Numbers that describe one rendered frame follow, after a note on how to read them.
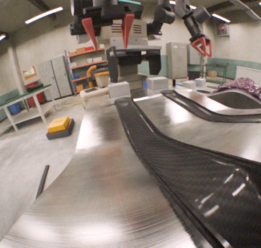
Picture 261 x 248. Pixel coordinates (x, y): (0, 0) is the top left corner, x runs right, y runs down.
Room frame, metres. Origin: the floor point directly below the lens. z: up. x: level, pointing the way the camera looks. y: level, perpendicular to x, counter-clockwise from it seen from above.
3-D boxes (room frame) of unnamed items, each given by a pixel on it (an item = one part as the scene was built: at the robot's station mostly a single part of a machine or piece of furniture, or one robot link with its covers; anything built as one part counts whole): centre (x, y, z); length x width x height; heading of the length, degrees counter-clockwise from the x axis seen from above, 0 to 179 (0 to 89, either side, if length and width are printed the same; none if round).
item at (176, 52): (5.70, -2.93, 0.98); 1.00 x 0.47 x 1.95; 98
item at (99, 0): (0.28, 0.02, 1.12); 0.10 x 0.07 x 0.07; 101
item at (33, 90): (2.40, 3.46, 0.51); 2.40 x 1.13 x 1.02; 102
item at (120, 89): (0.32, 0.03, 0.89); 0.13 x 0.05 x 0.05; 11
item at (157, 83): (0.34, -0.08, 0.89); 0.13 x 0.05 x 0.05; 11
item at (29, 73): (4.87, 4.89, 1.80); 0.90 x 0.03 x 0.60; 98
